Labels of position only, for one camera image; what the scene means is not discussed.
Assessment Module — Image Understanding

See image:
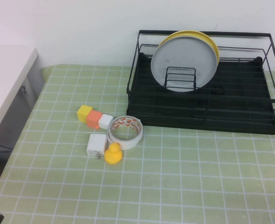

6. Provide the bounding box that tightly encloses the grey round plate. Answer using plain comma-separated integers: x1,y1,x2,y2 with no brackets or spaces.
151,35,218,93

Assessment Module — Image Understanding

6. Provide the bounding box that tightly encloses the yellow round plate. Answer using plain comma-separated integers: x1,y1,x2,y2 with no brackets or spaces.
159,30,220,66

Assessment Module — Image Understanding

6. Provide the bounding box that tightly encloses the white tape roll red print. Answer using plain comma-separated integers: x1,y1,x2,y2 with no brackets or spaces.
106,115,144,150

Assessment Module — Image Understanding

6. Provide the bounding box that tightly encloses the white cube block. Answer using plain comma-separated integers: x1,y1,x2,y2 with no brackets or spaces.
97,113,114,131

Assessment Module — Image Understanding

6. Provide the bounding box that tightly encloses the orange cube block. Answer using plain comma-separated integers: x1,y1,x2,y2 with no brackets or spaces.
85,110,103,130

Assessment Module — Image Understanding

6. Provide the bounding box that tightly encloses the yellow rubber duck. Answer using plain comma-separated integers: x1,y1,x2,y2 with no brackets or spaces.
104,142,123,165

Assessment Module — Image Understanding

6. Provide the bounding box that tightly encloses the white plug charger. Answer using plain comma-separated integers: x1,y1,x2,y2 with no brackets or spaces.
85,133,107,161

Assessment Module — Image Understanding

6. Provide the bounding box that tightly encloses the yellow cube block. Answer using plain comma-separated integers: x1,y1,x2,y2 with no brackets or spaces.
76,105,92,124

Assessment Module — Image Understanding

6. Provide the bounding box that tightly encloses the green checkered tablecloth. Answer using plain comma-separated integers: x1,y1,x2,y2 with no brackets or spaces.
0,63,275,224

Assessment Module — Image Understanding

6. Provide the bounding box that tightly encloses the black plastic drain tray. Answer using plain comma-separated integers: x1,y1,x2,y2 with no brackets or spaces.
126,52,275,136

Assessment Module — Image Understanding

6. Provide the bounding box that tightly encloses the white side cabinet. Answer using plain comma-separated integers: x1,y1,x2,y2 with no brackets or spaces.
0,45,46,151

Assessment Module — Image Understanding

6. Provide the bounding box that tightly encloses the black wire dish rack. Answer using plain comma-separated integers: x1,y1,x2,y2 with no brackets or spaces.
125,29,275,123

